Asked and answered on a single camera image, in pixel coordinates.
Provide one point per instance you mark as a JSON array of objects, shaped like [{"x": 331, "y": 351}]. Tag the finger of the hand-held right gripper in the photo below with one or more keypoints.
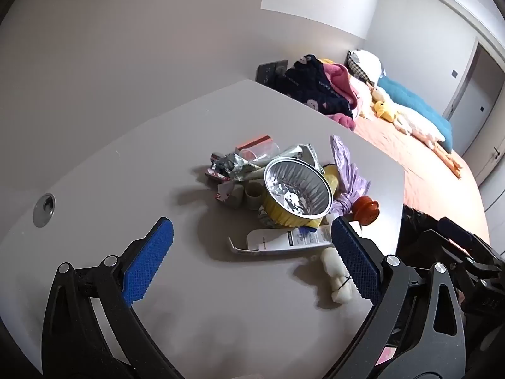
[
  {"x": 461, "y": 233},
  {"x": 453, "y": 258}
]

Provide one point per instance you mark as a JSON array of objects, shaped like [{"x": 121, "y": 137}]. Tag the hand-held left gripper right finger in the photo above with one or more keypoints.
[{"x": 355, "y": 260}]

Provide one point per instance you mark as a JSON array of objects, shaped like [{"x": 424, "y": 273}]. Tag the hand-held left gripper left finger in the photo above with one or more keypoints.
[{"x": 150, "y": 260}]

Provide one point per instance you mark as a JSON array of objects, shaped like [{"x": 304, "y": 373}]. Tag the white plastic piece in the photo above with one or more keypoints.
[{"x": 333, "y": 262}]

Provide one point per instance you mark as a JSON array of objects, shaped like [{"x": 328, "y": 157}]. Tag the bin with black bag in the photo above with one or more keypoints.
[{"x": 414, "y": 221}]

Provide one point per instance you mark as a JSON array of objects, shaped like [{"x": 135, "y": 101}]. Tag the orange round cap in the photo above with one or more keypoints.
[{"x": 367, "y": 209}]

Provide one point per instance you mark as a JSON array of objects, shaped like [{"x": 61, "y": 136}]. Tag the white squeeze tube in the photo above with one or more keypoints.
[{"x": 276, "y": 241}]

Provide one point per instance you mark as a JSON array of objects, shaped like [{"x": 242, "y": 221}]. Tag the purple plastic bag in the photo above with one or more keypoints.
[{"x": 349, "y": 173}]

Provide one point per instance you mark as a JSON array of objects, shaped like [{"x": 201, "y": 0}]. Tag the gold aluminium foil bowl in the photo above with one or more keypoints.
[{"x": 296, "y": 189}]

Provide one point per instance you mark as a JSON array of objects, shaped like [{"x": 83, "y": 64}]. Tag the silver foil packet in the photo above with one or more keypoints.
[{"x": 296, "y": 152}]

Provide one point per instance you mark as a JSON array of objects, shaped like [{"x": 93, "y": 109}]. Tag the silver foil wrapper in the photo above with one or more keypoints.
[{"x": 236, "y": 166}]

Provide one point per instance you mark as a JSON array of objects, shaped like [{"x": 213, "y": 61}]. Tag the clear zip bag red strip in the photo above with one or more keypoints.
[{"x": 260, "y": 152}]

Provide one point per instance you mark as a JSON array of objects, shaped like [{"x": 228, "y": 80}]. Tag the bed with orange sheet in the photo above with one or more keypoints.
[{"x": 426, "y": 173}]

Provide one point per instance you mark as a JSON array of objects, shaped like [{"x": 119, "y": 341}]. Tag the grey room door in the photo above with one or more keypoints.
[{"x": 491, "y": 138}]

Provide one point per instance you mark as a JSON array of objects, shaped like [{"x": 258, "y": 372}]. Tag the white goose plush toy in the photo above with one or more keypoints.
[{"x": 418, "y": 126}]

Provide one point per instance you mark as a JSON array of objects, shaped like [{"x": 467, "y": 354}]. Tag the round metal table grommet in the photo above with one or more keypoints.
[{"x": 43, "y": 209}]

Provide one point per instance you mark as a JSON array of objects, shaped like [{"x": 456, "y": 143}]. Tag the teal long cushion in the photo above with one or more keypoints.
[{"x": 410, "y": 98}]

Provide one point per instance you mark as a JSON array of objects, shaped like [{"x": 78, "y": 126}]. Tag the yellow duck plush toy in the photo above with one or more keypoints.
[{"x": 384, "y": 111}]

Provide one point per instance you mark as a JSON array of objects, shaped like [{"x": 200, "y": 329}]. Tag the white dotted pillow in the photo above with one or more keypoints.
[{"x": 361, "y": 92}]

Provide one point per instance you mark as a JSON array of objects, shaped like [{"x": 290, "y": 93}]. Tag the navy fleece garment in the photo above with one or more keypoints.
[{"x": 307, "y": 87}]

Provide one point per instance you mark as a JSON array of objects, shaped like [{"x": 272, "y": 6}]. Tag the checked patchwork pillow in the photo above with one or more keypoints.
[{"x": 365, "y": 65}]

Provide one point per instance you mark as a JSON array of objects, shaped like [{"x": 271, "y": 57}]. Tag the mustard yellow garment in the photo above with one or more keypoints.
[{"x": 326, "y": 61}]

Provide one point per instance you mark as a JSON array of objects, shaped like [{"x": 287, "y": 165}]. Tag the black wall socket panel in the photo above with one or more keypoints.
[{"x": 268, "y": 73}]

